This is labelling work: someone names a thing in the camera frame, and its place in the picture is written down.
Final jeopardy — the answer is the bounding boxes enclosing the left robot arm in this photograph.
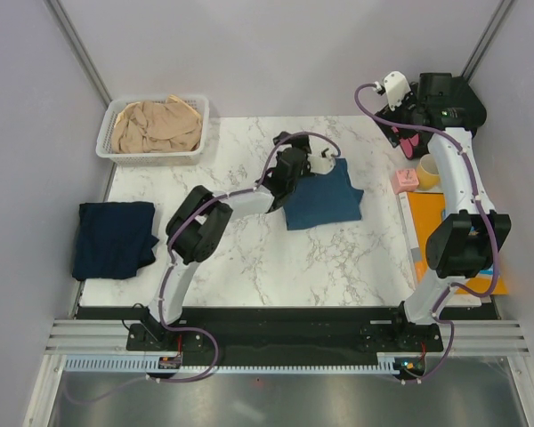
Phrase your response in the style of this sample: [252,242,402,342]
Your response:
[126,132,312,351]

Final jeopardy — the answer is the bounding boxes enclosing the orange folder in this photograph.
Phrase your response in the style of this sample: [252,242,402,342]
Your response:
[404,190,508,296]

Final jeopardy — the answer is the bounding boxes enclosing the blue t shirt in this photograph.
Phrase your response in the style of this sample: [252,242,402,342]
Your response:
[283,158,364,231]

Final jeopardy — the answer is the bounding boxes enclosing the blue treehouse book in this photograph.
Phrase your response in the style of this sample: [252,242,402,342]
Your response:
[478,266,493,276]

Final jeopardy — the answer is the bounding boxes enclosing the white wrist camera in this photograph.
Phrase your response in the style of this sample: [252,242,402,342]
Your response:
[374,71,415,111]
[307,154,336,175]

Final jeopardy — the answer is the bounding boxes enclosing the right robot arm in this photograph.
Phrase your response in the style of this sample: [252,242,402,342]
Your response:
[373,71,512,350]

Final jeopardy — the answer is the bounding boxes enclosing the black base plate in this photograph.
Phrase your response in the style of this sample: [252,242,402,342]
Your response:
[125,305,444,367]

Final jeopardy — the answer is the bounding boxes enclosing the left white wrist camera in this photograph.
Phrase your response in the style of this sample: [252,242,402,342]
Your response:
[307,154,336,175]

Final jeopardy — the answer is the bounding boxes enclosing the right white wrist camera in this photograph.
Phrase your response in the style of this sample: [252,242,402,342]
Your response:
[374,71,415,111]

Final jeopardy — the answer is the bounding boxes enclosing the yellow mug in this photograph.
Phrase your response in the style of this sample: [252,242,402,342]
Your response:
[416,154,440,191]

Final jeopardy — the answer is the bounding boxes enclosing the pink cube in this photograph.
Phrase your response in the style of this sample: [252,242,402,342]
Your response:
[391,168,419,194]

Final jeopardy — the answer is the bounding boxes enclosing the white plastic basket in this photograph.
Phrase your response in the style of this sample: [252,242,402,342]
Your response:
[96,94,210,166]

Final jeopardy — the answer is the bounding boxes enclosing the black pink drawer unit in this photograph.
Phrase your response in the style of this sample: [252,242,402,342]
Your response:
[410,72,487,134]

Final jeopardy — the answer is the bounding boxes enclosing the white cable duct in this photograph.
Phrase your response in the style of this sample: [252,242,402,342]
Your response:
[63,354,424,375]

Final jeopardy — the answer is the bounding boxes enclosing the aluminium rail frame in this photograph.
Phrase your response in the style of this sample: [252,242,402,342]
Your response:
[23,318,534,426]

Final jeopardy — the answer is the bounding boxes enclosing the folded navy t shirt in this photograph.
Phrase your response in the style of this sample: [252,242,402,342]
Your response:
[72,201,158,281]

